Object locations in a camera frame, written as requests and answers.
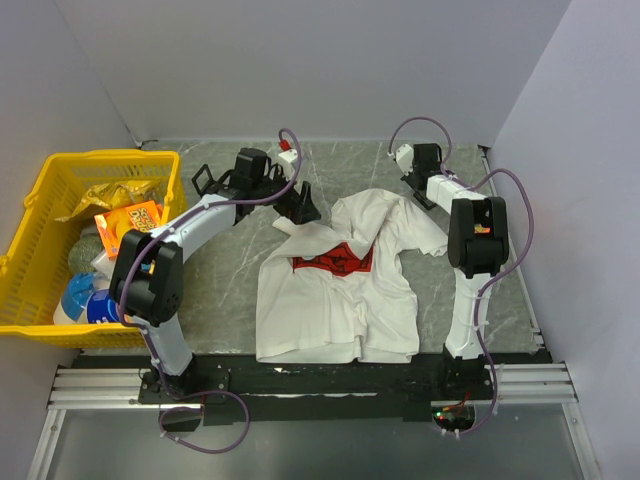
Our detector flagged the orange Scrub Daddy box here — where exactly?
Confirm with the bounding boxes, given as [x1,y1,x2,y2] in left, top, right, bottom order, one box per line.
[94,200,163,259]

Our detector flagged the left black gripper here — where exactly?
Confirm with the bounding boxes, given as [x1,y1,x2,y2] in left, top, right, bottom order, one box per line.
[252,163,321,225]

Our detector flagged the green scrub sponge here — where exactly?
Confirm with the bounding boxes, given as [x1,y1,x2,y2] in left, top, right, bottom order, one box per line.
[67,234,104,275]

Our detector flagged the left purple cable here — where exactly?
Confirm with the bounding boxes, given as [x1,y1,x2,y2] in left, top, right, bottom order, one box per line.
[117,128,304,455]

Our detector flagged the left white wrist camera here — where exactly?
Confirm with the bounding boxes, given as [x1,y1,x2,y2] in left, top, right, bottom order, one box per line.
[276,148,299,174]

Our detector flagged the blue white canister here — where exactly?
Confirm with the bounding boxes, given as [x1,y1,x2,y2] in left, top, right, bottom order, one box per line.
[86,289,120,324]

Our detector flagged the aluminium rail frame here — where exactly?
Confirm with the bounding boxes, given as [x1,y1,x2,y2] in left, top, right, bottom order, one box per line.
[27,363,166,480]

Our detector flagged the black folding mirror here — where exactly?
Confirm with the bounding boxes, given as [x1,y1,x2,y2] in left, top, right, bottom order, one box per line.
[413,191,437,211]
[191,164,222,197]

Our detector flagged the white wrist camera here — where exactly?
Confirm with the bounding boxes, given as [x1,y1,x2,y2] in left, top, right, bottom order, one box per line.
[276,148,299,174]
[393,144,414,174]

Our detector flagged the black folding mirror right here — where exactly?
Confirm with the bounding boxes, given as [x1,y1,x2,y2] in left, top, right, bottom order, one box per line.
[413,191,437,211]

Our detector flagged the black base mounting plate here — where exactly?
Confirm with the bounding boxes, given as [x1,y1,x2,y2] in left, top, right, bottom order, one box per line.
[137,347,554,426]

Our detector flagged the white Coca-Cola t-shirt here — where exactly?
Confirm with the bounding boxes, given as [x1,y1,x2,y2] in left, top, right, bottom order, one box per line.
[255,188,447,364]

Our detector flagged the black folding mirror left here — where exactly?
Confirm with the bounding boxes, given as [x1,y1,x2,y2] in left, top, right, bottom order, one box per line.
[191,164,222,197]

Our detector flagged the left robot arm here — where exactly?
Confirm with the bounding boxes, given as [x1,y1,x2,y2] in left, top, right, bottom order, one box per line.
[109,141,321,402]

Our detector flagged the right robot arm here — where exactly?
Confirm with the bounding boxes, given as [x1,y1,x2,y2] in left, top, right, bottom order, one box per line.
[394,143,509,363]

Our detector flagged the gold snack bag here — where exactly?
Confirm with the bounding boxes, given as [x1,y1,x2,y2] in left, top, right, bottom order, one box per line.
[56,180,162,222]

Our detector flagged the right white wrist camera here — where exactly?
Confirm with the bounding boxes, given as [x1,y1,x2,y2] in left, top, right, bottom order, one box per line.
[393,144,414,174]

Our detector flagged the yellow plastic basket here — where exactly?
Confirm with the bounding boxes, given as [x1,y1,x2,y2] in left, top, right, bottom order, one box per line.
[1,149,187,349]

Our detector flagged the blue lid white container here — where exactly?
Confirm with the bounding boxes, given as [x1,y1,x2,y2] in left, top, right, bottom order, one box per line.
[53,273,96,326]

